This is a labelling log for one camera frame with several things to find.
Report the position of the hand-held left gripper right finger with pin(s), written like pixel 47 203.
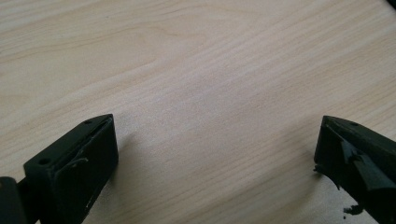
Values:
pixel 358 155

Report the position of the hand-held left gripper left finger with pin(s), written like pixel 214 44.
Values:
pixel 77 174

